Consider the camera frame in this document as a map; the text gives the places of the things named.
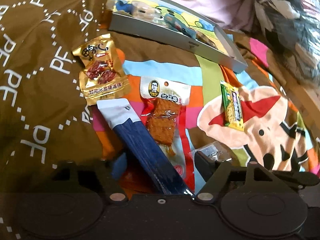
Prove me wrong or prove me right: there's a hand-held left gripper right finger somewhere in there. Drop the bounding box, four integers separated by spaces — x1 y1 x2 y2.
192 151 288 203

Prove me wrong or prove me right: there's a red white tofu snack packet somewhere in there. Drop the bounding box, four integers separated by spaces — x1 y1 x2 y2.
139 76 197 193

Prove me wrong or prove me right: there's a clear bag of checkered cloth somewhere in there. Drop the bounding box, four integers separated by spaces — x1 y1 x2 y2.
252 0 320 85

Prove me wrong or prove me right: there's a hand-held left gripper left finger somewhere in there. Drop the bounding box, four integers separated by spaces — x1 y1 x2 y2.
49 152 129 203

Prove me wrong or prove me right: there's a light blue snack packet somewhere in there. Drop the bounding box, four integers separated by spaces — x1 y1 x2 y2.
164 14 198 38

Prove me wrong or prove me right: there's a small clear wrapper packet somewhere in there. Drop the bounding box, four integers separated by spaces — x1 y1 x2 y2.
189 141 233 162

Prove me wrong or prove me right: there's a brown patterned blanket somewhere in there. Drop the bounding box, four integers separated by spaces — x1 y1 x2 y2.
0 0 130 240

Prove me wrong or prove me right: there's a yellow green snack packet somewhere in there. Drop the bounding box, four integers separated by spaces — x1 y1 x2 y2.
220 80 245 132

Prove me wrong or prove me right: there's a grey shallow box tray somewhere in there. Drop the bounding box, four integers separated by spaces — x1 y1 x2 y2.
106 0 248 73

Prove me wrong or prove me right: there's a long blue white packet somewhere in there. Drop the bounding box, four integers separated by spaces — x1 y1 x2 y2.
97 98 194 195

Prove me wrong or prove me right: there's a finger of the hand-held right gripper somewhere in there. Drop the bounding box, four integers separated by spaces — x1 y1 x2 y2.
274 171 320 190

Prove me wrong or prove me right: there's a cartoon crayon drawing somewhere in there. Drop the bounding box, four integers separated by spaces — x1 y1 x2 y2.
112 0 225 53

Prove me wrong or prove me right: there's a gold snack packet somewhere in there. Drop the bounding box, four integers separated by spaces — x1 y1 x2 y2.
72 33 132 106

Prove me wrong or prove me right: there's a colourful cartoon bed sheet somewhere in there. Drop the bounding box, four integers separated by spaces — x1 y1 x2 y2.
82 27 320 195

